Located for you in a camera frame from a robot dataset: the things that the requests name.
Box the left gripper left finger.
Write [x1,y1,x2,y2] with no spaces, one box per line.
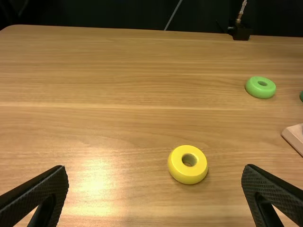
[0,165,70,227]

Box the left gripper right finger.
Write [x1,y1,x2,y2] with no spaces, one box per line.
[241,164,303,227]

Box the yellow ring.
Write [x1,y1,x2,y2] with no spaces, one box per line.
[167,145,209,185]

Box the light green ring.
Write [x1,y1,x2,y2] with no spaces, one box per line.
[244,76,277,100]

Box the black clamp stand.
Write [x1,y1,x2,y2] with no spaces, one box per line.
[215,0,253,41]

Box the grey cable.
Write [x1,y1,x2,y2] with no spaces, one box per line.
[163,0,183,31]

